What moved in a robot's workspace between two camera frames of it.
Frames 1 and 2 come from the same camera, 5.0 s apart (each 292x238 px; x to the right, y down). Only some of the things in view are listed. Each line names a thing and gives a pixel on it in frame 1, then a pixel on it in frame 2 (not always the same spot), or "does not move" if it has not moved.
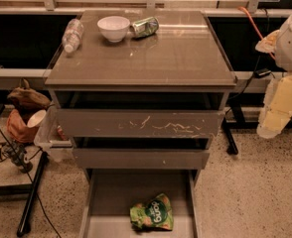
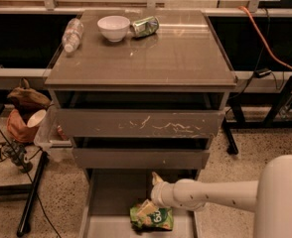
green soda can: x=144 y=27 does not move
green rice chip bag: x=154 y=214 does not move
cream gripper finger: x=268 y=43 to x=156 y=178
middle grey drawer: x=140 y=159 does not move
